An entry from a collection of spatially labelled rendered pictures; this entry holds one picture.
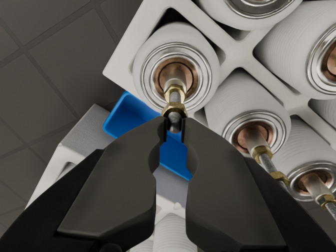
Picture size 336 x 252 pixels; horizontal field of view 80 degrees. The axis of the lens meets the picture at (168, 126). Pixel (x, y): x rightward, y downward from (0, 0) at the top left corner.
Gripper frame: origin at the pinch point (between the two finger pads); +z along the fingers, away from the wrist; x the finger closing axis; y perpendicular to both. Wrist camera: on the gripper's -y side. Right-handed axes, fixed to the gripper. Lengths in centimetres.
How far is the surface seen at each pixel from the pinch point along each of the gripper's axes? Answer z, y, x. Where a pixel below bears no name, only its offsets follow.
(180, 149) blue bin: 31.9, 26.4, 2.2
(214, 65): 10.2, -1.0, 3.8
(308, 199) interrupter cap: 9.7, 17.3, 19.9
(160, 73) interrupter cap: 10.0, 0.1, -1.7
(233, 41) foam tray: 17.1, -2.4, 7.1
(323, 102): 17.1, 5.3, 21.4
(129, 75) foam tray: 17.1, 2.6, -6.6
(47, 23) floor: 35.1, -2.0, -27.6
